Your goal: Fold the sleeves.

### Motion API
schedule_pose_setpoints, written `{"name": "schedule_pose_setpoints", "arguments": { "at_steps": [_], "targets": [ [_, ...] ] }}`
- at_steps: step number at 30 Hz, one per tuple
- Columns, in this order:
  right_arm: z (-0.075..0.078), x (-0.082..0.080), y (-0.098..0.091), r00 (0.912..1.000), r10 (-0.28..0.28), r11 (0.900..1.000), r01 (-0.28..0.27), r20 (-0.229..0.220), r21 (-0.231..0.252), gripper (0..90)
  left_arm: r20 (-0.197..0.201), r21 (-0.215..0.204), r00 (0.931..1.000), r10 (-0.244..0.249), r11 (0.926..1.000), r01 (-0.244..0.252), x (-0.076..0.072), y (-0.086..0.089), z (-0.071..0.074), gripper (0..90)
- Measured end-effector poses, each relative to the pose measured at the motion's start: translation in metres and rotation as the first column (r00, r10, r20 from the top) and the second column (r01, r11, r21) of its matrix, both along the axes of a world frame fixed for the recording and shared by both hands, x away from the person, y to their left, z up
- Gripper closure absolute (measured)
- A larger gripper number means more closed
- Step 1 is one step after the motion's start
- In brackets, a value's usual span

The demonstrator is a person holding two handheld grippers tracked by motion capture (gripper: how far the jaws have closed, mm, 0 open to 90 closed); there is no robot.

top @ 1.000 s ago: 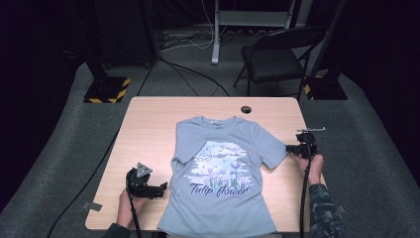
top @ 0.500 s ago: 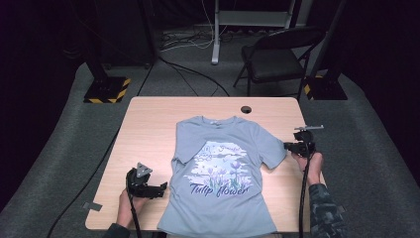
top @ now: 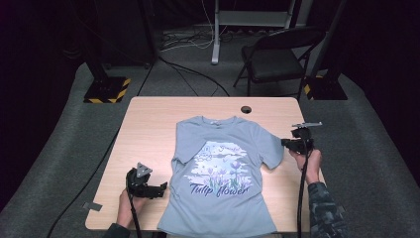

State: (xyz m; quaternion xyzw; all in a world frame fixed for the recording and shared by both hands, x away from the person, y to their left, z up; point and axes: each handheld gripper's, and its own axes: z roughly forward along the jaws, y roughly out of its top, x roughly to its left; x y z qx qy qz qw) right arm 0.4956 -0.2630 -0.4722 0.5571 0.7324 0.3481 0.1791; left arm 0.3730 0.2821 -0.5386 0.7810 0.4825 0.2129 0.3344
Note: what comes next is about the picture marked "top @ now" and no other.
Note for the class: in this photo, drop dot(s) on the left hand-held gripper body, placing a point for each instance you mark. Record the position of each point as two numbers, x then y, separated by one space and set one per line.
138 185

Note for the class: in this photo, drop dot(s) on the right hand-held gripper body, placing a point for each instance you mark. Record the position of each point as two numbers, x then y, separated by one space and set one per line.
304 140

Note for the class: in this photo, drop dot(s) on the blue printed t-shirt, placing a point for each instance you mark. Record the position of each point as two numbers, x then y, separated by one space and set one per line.
218 211

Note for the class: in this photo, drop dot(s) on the person's right hand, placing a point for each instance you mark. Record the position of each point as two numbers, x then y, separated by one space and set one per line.
313 165

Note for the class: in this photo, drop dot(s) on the person's left hand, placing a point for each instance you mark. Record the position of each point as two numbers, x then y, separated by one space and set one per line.
125 211

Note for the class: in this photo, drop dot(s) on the black stand with striped base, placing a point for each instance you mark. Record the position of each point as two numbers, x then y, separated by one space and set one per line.
325 87
105 89

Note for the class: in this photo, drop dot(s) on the black folding chair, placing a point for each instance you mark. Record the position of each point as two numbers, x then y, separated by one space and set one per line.
274 62

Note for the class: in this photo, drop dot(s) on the white metal stand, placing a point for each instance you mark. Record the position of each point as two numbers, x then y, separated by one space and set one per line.
216 36

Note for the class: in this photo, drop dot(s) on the black upright post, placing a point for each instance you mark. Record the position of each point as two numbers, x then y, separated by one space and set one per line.
149 29

